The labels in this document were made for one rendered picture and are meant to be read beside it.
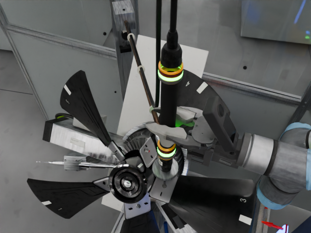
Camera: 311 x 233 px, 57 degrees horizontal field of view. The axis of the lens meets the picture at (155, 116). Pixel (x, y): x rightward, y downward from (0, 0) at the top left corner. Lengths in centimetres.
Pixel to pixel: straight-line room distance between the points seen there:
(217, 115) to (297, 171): 19
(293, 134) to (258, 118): 83
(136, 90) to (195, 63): 24
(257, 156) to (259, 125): 104
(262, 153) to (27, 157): 214
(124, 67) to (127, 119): 37
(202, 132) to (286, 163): 17
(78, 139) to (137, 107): 24
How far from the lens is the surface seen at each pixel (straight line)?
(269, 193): 69
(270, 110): 154
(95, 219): 214
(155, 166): 78
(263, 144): 60
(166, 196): 87
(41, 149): 253
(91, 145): 105
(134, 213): 94
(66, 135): 110
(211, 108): 53
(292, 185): 64
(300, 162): 61
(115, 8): 114
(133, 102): 108
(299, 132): 77
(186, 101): 81
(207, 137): 59
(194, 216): 86
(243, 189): 89
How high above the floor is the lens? 198
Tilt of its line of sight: 51 degrees down
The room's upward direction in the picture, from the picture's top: straight up
